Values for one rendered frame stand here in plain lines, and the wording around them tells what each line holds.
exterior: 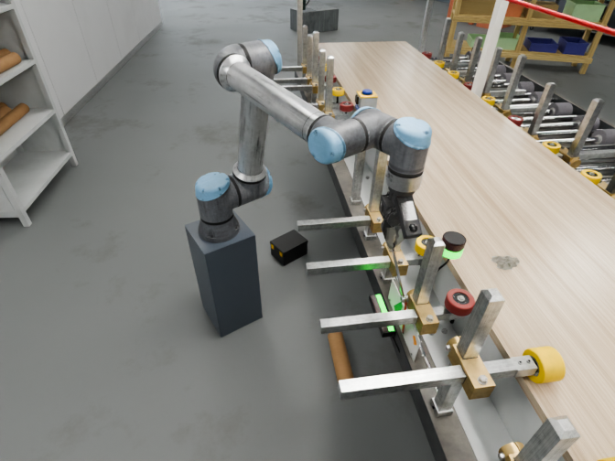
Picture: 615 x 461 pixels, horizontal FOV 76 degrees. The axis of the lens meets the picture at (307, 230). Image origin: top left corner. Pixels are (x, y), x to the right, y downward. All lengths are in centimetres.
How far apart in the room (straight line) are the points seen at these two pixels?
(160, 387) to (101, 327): 54
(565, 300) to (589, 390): 29
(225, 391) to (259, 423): 23
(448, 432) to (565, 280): 59
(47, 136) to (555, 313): 378
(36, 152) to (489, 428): 383
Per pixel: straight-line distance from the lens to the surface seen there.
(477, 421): 137
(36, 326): 265
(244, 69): 128
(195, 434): 198
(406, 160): 99
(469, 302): 124
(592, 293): 146
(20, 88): 394
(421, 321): 120
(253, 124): 157
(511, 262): 141
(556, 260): 152
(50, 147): 410
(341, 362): 202
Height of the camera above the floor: 177
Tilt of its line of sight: 39 degrees down
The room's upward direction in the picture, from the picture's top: 1 degrees clockwise
